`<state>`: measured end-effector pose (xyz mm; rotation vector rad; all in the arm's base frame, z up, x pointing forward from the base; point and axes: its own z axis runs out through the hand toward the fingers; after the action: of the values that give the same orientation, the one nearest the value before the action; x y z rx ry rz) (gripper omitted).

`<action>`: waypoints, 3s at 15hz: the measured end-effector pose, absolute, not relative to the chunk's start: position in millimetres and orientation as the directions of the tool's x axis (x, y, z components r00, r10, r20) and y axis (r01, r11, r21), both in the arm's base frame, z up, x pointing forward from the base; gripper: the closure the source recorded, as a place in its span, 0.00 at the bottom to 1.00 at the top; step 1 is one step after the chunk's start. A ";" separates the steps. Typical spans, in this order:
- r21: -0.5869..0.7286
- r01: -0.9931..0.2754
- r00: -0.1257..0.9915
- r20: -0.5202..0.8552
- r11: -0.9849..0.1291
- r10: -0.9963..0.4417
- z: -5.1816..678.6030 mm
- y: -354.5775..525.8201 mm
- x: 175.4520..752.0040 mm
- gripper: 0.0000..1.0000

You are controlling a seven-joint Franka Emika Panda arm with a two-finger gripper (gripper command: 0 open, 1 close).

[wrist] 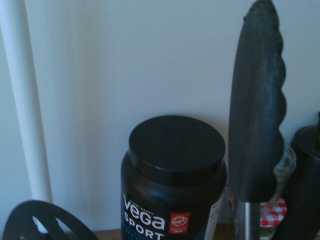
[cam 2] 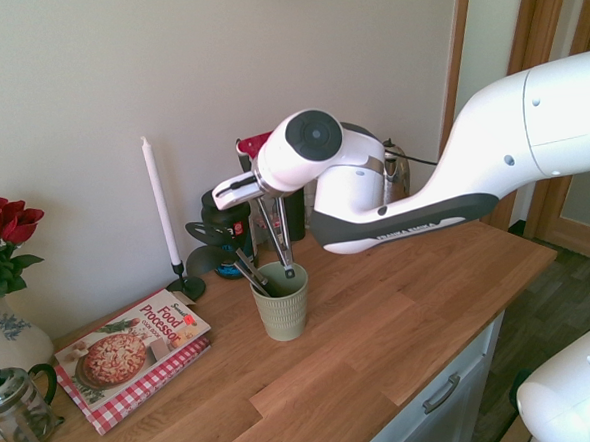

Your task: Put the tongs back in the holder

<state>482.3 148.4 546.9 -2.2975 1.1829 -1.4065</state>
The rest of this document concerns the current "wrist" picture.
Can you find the black shaker bottle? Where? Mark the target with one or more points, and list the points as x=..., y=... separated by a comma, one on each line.
x=305, y=180

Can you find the steel tongs with black tips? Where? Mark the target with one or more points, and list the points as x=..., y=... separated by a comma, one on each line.
x=255, y=112

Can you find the glass jar red checkered lid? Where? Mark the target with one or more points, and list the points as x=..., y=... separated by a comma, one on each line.
x=280, y=200

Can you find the black protein powder tub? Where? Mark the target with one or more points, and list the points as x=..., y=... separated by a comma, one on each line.
x=172, y=175

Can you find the white vertical pipe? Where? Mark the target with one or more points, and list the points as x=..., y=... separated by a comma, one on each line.
x=25, y=112

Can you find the black slotted tong head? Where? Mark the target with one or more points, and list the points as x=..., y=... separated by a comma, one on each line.
x=50, y=225

